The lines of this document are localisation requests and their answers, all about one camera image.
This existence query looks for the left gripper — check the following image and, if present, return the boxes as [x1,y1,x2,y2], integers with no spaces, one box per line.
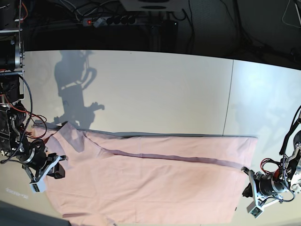
[242,167,284,205]

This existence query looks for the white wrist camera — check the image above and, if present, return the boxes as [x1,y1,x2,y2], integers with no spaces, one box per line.
[30,180,47,193]
[246,202,263,218]

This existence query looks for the white power adapter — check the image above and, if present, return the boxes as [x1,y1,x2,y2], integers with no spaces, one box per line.
[93,17,106,28]

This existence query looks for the pink T-shirt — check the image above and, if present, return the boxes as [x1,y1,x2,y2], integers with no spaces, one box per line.
[32,123,257,226]

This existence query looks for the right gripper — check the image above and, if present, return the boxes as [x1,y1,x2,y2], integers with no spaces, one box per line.
[22,153,68,183]

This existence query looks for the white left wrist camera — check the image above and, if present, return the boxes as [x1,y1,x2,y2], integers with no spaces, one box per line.
[246,202,263,218]

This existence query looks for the white power strip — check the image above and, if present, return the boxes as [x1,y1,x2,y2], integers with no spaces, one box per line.
[82,16,137,27]

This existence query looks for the aluminium table leg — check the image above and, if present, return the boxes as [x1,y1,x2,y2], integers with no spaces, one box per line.
[148,11,161,52]

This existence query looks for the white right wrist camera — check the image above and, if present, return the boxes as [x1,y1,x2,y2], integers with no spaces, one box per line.
[30,180,47,193]

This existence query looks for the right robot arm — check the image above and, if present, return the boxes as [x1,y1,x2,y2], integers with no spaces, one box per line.
[0,0,68,193]

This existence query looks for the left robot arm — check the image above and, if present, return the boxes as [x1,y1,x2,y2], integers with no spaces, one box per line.
[241,108,301,207]

